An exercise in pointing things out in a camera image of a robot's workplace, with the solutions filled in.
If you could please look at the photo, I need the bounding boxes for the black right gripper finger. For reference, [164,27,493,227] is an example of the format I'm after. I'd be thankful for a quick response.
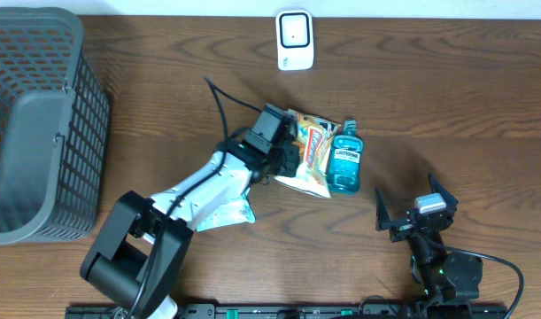
[375,188,391,231]
[428,173,458,207]

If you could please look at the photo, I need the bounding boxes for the yellow snack bag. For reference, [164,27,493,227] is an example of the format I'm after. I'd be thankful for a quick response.
[274,109,340,198]

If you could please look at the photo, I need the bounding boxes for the blue mouthwash bottle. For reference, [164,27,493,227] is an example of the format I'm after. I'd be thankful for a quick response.
[327,119,365,194]

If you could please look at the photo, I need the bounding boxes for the teal white wipes pack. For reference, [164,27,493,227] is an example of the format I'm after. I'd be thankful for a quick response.
[197,189,256,232]

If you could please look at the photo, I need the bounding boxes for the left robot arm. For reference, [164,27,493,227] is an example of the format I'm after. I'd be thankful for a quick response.
[80,117,298,318]

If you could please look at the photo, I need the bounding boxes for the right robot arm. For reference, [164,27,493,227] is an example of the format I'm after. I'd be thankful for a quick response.
[375,174,483,303]

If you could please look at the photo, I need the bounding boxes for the white barcode scanner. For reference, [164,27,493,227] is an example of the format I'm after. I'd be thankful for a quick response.
[275,10,314,71]

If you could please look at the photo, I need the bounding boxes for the grey plastic mesh basket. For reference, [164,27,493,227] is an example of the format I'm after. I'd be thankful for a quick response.
[0,7,110,245]

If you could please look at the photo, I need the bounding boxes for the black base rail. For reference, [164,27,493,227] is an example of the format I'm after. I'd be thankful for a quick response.
[66,302,509,319]

